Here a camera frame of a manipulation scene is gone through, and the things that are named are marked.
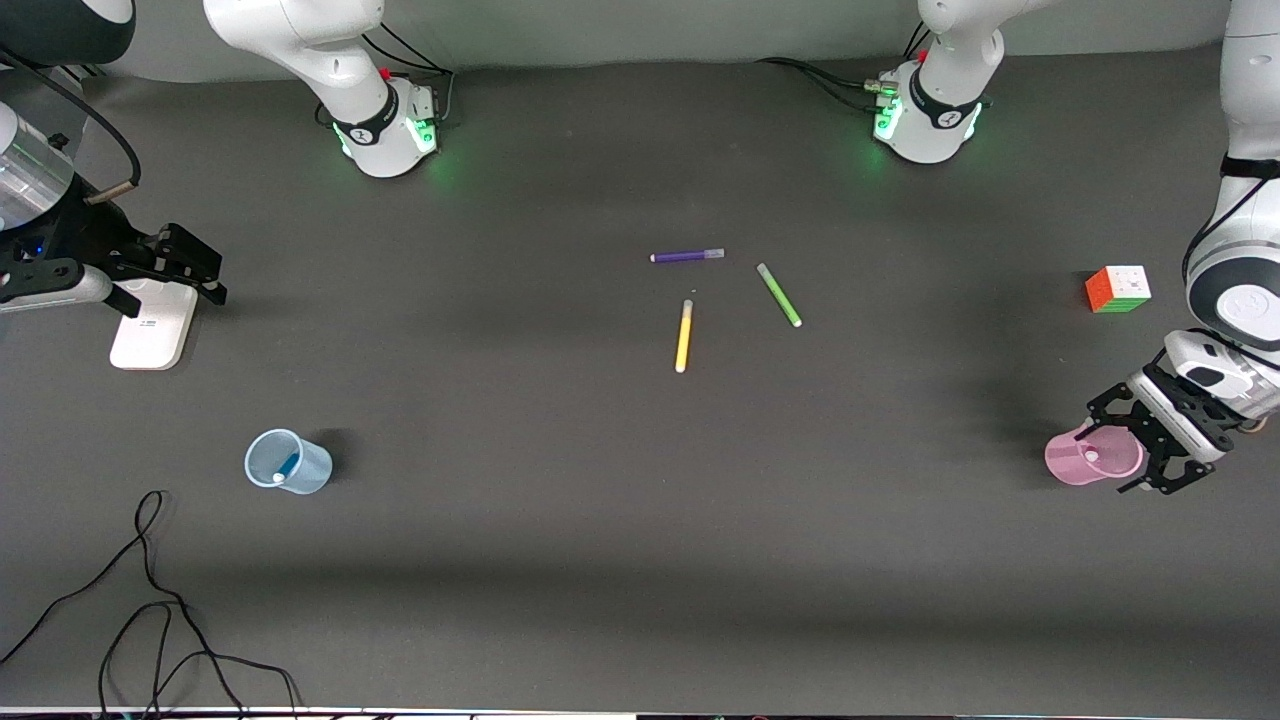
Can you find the green marker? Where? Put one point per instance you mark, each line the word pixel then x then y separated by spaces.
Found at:
pixel 778 294

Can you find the colourful puzzle cube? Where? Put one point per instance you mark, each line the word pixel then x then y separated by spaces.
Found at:
pixel 1120 290

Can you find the pink marker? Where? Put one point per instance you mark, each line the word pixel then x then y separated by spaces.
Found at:
pixel 1092 455

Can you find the blue marker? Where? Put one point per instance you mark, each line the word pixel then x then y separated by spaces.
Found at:
pixel 288 466

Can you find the purple marker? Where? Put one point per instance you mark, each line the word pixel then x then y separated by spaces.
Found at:
pixel 685 256

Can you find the yellow marker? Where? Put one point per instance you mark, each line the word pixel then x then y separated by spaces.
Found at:
pixel 684 340

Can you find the translucent pink plastic cup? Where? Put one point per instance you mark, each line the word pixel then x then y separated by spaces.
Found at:
pixel 1070 462

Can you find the translucent blue plastic cup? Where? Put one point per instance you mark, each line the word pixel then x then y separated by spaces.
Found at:
pixel 310 478

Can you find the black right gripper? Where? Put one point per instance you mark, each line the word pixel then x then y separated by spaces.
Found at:
pixel 92 233

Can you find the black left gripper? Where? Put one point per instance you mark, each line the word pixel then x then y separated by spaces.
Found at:
pixel 1166 424

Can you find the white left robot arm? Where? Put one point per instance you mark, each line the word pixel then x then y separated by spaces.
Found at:
pixel 1250 100

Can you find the white flat pad device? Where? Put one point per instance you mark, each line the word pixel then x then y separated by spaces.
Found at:
pixel 150 340

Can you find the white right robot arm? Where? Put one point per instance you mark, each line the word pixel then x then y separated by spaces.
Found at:
pixel 300 40

